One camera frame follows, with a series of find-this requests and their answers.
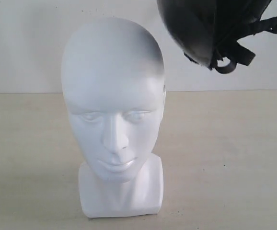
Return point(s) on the black helmet with visor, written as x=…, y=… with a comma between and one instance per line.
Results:
x=208, y=31

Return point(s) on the white mannequin head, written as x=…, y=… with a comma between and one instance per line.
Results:
x=113, y=84

